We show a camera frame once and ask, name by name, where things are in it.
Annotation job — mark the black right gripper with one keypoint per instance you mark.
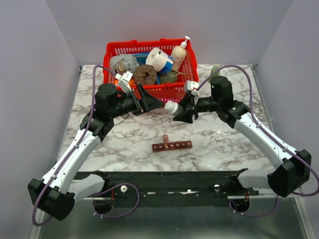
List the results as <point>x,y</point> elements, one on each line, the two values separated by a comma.
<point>186,116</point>

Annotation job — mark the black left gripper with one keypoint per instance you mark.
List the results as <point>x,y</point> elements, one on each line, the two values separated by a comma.
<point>147,102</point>

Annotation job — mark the white-capped pill bottle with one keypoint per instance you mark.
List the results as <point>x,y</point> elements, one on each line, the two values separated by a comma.
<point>173,108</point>

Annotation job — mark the red weekly pill organizer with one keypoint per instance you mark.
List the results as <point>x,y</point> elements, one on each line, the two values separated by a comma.
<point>167,145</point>

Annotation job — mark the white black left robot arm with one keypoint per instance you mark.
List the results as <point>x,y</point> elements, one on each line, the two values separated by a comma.
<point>56,193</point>

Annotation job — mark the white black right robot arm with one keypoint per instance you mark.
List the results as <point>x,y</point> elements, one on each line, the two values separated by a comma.
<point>289,171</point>

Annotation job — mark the red plastic shopping basket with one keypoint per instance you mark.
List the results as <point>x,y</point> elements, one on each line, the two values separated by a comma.
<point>164,92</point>

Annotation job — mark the green round vegetable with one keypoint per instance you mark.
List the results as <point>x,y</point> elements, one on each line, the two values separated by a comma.
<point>169,78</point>

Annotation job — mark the white toilet paper roll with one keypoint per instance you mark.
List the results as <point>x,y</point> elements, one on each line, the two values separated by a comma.
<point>157,58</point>

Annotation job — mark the blue package in basket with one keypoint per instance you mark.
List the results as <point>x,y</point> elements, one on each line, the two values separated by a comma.
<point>141,57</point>

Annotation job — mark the grey cartoon snack bag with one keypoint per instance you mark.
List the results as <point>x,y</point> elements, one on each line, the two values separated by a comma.
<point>123,63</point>

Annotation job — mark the green cylindrical can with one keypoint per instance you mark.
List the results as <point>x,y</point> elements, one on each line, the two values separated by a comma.
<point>214,71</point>

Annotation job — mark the cream pump lotion bottle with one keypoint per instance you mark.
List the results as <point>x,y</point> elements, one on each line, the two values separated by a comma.
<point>178,54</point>

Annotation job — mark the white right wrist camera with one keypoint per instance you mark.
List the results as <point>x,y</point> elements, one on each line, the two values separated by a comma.
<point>191,87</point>

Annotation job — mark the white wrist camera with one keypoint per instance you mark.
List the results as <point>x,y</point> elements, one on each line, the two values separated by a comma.
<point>191,87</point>
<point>124,81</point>

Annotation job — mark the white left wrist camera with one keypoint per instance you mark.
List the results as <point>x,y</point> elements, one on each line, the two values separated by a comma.
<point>124,81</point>

